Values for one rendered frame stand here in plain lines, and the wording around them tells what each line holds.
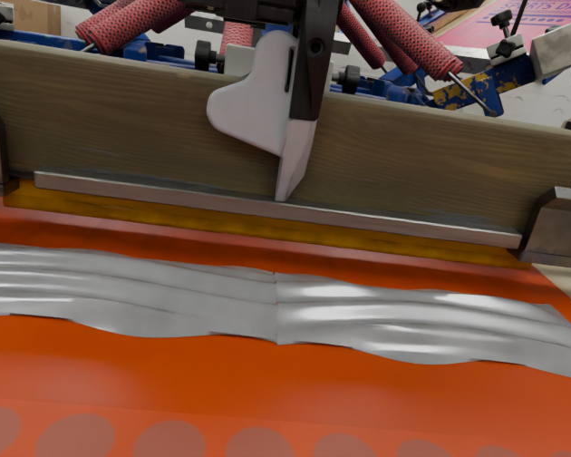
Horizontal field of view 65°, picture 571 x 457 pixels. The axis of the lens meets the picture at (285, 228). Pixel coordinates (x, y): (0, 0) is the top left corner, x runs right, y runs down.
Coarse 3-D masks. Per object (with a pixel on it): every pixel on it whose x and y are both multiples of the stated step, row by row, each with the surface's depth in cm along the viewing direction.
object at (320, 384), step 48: (432, 288) 28; (480, 288) 30; (528, 288) 31; (288, 384) 18; (336, 384) 19; (384, 384) 19; (432, 384) 20; (480, 384) 20; (528, 384) 21; (432, 432) 17; (480, 432) 17; (528, 432) 18
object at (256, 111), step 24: (264, 48) 23; (288, 48) 23; (312, 48) 23; (264, 72) 24; (216, 96) 24; (240, 96) 24; (264, 96) 24; (288, 96) 24; (216, 120) 24; (240, 120) 24; (264, 120) 24; (288, 120) 24; (264, 144) 25; (288, 144) 24; (288, 168) 25; (288, 192) 27
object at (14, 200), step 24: (96, 216) 29; (120, 216) 29; (144, 216) 29; (168, 216) 29; (192, 216) 29; (288, 240) 30; (312, 240) 30; (336, 240) 30; (360, 240) 30; (384, 240) 31; (480, 264) 32; (504, 264) 32; (528, 264) 32
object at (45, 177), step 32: (96, 192) 26; (128, 192) 26; (160, 192) 26; (192, 192) 26; (224, 192) 27; (320, 224) 27; (352, 224) 27; (384, 224) 28; (416, 224) 28; (448, 224) 28; (480, 224) 29
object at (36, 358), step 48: (0, 240) 25; (48, 240) 26; (96, 240) 27; (144, 240) 28; (192, 240) 30; (240, 240) 31; (0, 336) 18; (48, 336) 19; (96, 336) 19; (192, 336) 20; (240, 336) 21; (0, 384) 16; (48, 384) 16; (96, 384) 17; (144, 384) 17; (192, 384) 17; (240, 384) 18
